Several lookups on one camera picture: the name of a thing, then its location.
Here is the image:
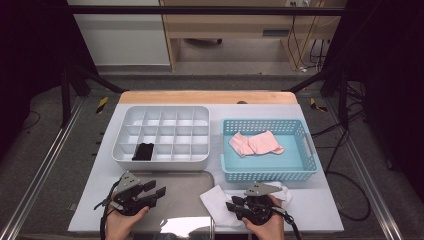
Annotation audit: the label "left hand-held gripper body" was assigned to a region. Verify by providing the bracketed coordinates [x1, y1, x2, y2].
[107, 170, 150, 217]

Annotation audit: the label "white power strip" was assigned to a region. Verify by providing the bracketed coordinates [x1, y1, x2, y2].
[284, 0, 313, 8]

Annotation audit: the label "person's left hand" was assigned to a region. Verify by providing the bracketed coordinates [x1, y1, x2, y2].
[105, 205, 150, 240]

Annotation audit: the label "white cabinet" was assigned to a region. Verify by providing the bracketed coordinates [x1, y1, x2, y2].
[68, 0, 172, 67]

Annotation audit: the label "looped black floor cable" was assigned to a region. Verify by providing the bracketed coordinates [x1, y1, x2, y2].
[324, 171, 372, 222]

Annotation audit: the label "transparent grey box lid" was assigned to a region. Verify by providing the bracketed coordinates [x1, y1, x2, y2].
[113, 170, 216, 240]

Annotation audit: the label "white compartment storage box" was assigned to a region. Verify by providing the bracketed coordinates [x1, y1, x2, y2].
[111, 105, 211, 172]

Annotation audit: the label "black cable bundle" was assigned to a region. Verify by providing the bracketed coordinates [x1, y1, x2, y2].
[309, 39, 331, 73]

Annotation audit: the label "yellow black tape strip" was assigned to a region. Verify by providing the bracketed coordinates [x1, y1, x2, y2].
[95, 96, 110, 115]
[309, 97, 329, 113]

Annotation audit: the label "black metal stand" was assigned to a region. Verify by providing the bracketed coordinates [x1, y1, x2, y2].
[60, 63, 127, 128]
[285, 64, 350, 130]

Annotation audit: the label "person's right hand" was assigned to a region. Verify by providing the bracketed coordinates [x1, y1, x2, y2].
[242, 194, 286, 240]

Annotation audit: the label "blue perforated plastic basket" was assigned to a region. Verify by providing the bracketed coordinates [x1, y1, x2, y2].
[220, 118, 320, 183]

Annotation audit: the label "pink sock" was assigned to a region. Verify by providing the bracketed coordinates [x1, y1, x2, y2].
[228, 131, 256, 158]
[248, 130, 285, 155]

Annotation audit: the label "wooden desk unit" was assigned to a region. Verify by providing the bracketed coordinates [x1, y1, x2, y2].
[159, 0, 348, 72]

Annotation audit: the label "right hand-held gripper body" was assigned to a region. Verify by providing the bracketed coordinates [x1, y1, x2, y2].
[236, 182, 283, 226]

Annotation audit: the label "black horizontal bar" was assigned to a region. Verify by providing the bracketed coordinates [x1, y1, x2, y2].
[64, 4, 349, 17]

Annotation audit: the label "right hand-held gripper cable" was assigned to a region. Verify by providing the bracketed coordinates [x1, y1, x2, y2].
[271, 206, 303, 240]

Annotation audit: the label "dark curtain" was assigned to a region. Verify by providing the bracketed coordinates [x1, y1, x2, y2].
[319, 0, 424, 201]
[0, 0, 101, 161]

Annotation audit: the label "thin black hanging cable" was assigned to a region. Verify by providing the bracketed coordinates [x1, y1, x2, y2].
[287, 1, 303, 69]

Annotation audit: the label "yellow cable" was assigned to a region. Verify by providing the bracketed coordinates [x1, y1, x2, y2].
[287, 0, 326, 70]

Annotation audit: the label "white sock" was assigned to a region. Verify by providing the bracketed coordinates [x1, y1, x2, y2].
[224, 181, 294, 209]
[199, 184, 246, 228]

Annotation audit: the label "aluminium rail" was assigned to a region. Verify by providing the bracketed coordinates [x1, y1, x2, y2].
[324, 98, 405, 240]
[0, 96, 87, 240]

